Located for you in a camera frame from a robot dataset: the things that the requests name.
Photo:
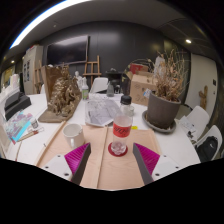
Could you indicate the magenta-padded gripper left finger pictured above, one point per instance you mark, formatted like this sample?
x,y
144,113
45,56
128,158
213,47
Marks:
x,y
75,160

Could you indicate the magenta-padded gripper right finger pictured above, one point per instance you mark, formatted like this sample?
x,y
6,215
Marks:
x,y
150,160

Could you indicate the clear red-label drink bottle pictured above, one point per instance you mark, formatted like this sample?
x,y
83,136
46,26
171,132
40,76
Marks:
x,y
121,130

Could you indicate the white ceramic mug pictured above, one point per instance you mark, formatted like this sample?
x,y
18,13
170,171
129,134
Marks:
x,y
73,135

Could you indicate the flat round red coaster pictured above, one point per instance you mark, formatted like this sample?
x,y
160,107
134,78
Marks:
x,y
110,151

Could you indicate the small yellow tag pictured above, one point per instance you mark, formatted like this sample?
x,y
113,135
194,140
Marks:
x,y
134,127

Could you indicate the grey plant pot saucer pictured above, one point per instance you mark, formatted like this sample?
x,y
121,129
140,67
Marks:
x,y
148,123

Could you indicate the loose white papers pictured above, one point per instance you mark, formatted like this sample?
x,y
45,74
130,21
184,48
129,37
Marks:
x,y
187,126

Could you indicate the paint brush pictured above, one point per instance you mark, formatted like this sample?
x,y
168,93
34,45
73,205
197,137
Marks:
x,y
31,134

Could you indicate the dried plant in grey pot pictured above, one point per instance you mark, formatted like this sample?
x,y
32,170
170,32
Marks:
x,y
163,110

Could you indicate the small glass jar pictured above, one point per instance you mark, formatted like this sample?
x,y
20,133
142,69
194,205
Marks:
x,y
131,111

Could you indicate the small paint jar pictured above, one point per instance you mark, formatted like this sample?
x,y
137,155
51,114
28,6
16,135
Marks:
x,y
34,124

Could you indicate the printed paper sheet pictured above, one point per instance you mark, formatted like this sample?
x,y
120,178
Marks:
x,y
100,111

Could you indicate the black backpack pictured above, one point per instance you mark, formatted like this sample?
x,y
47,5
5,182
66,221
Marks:
x,y
207,150

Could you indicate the golden sculpture on wooden base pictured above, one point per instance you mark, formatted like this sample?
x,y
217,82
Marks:
x,y
63,96

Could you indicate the white shell chair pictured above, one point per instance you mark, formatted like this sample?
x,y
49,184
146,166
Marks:
x,y
200,116
213,131

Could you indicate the colourful booklet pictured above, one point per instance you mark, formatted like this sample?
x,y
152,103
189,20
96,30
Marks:
x,y
16,126

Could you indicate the small green-label bottle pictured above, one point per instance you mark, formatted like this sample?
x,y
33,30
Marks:
x,y
85,91

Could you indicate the brown cardboard box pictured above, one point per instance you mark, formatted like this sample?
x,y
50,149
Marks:
x,y
138,88

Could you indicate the white chair at table end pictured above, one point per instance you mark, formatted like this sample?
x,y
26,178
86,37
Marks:
x,y
99,85

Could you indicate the small white figurine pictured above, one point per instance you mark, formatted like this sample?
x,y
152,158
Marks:
x,y
78,80

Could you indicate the black box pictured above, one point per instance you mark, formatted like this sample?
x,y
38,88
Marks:
x,y
16,105

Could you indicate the small wooden figure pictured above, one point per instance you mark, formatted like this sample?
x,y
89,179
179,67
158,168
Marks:
x,y
203,96

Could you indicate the wooden easel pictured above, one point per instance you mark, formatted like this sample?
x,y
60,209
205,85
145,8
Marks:
x,y
93,71

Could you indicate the red box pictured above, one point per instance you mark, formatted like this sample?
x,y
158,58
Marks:
x,y
137,68

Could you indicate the white plaster bust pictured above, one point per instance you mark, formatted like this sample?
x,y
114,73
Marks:
x,y
159,65

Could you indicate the white cabinet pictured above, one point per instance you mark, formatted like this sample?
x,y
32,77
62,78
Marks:
x,y
32,68

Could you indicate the ceiling spotlights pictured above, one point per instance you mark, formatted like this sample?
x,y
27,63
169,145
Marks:
x,y
188,41

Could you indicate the long ceiling light strip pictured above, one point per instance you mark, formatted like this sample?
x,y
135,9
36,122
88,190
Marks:
x,y
43,15

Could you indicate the dark wall screen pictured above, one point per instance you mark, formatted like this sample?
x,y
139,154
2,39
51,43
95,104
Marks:
x,y
66,50

